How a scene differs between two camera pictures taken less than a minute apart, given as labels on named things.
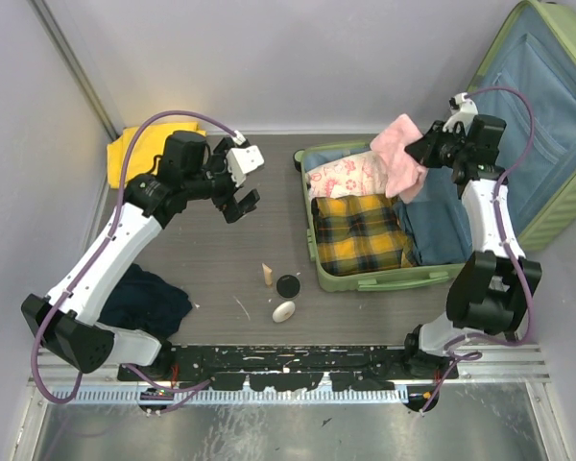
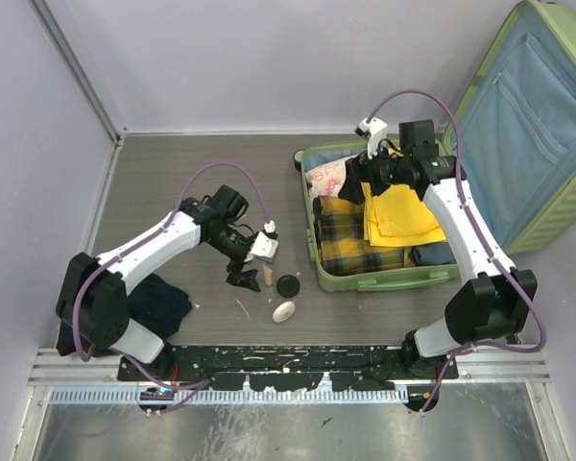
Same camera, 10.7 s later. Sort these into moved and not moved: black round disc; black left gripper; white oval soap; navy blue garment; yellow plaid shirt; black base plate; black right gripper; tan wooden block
Moved: black right gripper; black left gripper
Not moved: white oval soap; navy blue garment; black round disc; yellow plaid shirt; tan wooden block; black base plate
